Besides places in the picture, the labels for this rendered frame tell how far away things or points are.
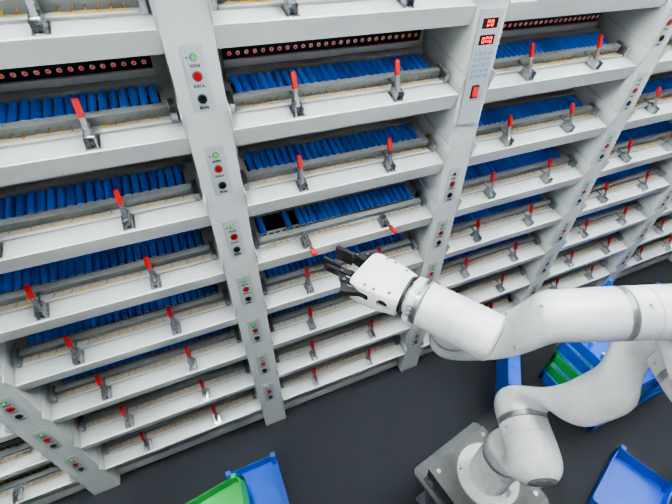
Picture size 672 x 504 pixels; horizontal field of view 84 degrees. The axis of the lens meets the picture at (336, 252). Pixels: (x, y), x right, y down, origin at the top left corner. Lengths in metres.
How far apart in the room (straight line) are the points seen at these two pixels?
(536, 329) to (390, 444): 1.25
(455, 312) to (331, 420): 1.31
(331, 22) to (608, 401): 0.96
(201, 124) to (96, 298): 0.55
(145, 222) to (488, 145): 1.03
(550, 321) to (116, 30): 0.87
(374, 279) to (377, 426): 1.27
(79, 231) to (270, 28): 0.62
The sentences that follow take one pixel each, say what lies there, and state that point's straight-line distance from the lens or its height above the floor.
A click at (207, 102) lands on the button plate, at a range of 0.87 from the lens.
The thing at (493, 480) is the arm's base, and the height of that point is 0.51.
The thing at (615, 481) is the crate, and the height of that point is 0.00.
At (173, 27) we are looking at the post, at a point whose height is 1.57.
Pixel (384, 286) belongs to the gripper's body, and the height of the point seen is 1.23.
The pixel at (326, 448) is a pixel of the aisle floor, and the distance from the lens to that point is 1.83.
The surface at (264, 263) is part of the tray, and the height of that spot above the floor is 0.96.
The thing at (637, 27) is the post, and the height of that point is 1.47.
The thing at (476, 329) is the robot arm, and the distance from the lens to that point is 0.64.
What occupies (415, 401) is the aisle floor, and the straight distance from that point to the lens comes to 1.96.
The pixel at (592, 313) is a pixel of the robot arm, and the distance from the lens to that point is 0.71.
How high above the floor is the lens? 1.71
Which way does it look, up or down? 41 degrees down
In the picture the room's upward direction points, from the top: straight up
